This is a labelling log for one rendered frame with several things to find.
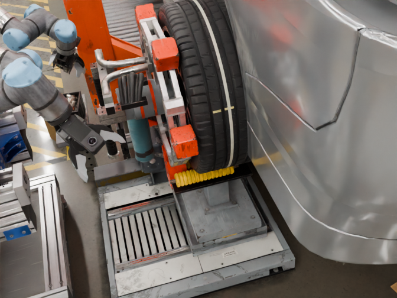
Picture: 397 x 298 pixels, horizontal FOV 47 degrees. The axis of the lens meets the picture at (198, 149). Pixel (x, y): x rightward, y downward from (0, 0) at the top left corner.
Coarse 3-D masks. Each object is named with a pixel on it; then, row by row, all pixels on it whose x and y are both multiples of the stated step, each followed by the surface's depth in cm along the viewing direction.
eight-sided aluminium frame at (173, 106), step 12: (144, 24) 164; (156, 24) 163; (144, 36) 163; (144, 48) 188; (156, 72) 152; (168, 72) 154; (180, 96) 150; (168, 108) 149; (180, 108) 150; (168, 120) 151; (180, 120) 153; (168, 132) 198; (168, 144) 190; (168, 156) 185
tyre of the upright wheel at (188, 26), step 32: (192, 0) 163; (192, 32) 150; (224, 32) 149; (192, 64) 145; (224, 64) 147; (192, 96) 146; (224, 96) 147; (224, 128) 153; (192, 160) 181; (224, 160) 166
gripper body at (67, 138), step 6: (72, 108) 113; (66, 114) 111; (60, 120) 111; (84, 120) 117; (60, 126) 117; (90, 126) 117; (60, 132) 119; (66, 138) 116; (72, 138) 115; (72, 144) 115; (78, 144) 116; (78, 150) 117
